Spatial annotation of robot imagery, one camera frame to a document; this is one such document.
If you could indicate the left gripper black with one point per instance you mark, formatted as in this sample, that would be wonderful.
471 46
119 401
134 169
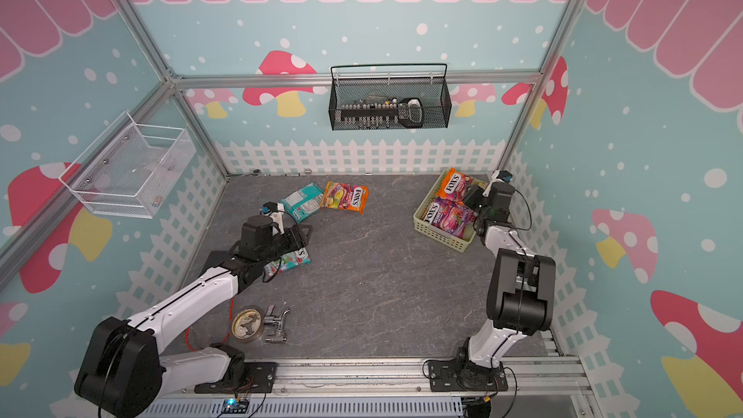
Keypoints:
298 236

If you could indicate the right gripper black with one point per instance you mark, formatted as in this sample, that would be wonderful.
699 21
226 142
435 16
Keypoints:
473 195

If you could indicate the purple candy bag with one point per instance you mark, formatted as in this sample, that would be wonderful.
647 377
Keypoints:
450 217

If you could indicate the teal candy bag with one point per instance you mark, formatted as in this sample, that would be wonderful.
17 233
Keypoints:
285 263
304 202

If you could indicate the orange candy bag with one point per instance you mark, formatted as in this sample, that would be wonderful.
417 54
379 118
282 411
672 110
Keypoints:
454 185
347 197

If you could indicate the green plastic basket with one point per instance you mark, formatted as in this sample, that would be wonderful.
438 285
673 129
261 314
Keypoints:
457 244

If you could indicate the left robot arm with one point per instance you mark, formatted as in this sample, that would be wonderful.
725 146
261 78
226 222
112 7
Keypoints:
125 367

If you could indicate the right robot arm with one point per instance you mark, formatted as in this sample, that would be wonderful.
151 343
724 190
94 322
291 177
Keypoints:
521 293

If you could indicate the items in black basket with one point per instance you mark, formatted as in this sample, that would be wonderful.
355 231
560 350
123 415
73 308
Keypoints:
388 114

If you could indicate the chrome metal faucet part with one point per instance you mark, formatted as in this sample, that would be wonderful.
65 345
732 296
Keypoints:
274 325

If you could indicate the tape roll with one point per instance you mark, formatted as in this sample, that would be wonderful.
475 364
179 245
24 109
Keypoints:
248 325

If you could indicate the small green-lit circuit board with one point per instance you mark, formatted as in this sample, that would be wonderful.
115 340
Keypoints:
235 407

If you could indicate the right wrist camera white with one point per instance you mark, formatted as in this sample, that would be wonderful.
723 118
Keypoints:
501 176

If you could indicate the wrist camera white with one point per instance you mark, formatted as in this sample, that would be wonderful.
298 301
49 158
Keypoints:
275 211
501 176

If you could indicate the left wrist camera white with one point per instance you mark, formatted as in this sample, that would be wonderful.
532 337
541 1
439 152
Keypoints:
275 211

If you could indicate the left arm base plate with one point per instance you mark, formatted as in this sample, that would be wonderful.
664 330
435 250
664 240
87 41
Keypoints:
243 378

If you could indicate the white wire wall basket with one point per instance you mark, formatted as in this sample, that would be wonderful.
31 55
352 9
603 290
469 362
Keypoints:
130 169

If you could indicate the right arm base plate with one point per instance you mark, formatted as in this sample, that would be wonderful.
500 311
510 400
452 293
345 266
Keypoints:
452 376

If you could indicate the black wire wall basket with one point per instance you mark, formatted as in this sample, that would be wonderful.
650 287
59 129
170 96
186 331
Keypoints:
389 97

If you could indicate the aluminium front rail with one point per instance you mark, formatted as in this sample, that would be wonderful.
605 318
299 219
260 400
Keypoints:
393 377

